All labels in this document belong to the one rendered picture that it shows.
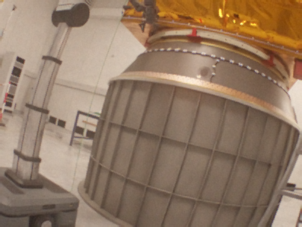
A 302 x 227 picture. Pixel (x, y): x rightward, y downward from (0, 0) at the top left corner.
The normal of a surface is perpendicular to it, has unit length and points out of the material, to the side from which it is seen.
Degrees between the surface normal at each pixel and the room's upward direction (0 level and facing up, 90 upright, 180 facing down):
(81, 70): 90
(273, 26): 91
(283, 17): 90
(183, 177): 90
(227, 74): 62
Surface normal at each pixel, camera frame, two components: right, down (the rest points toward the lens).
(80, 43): -0.26, -0.15
